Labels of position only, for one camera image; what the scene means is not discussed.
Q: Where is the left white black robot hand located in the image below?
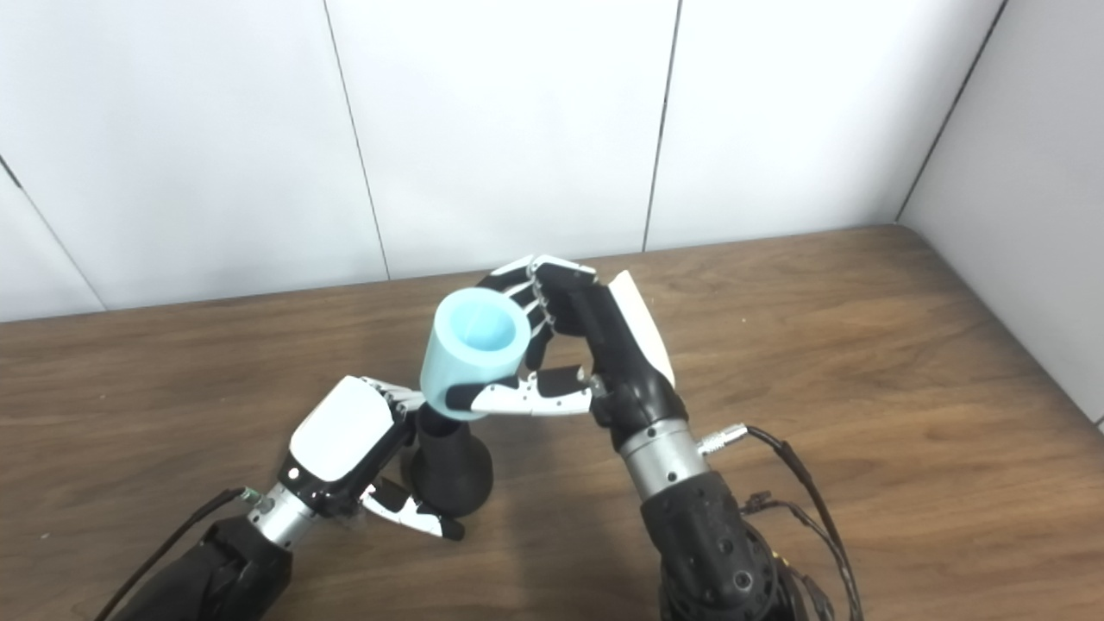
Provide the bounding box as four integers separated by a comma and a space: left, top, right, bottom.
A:
277, 375, 466, 543

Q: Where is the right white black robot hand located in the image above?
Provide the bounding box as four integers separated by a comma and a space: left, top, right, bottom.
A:
446, 254, 691, 449

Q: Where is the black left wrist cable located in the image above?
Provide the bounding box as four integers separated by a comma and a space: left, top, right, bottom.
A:
93, 487, 260, 621

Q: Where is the black flared nozzle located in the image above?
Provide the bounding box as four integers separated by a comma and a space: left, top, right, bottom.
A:
400, 404, 494, 519

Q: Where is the light-blue hose piece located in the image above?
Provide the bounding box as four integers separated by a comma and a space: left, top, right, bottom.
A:
419, 288, 532, 422

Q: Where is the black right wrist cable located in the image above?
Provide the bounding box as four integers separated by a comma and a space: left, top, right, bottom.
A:
697, 423, 865, 621

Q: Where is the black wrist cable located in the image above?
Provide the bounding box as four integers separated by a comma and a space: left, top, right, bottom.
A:
93, 487, 260, 621
697, 423, 865, 621

